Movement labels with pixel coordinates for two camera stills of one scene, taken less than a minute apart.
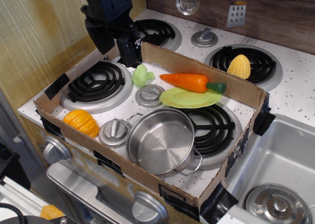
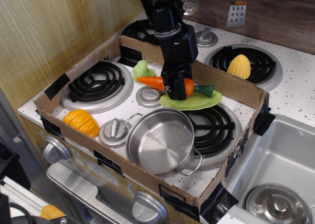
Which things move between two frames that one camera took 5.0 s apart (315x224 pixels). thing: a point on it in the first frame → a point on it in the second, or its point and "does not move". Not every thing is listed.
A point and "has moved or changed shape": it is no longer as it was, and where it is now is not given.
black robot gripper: (113, 9) → (179, 49)
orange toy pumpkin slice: (83, 120) does not move
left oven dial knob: (56, 150) does not move
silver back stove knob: (205, 39) does not move
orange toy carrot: (193, 83) has moved or changed shape
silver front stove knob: (114, 133) does not move
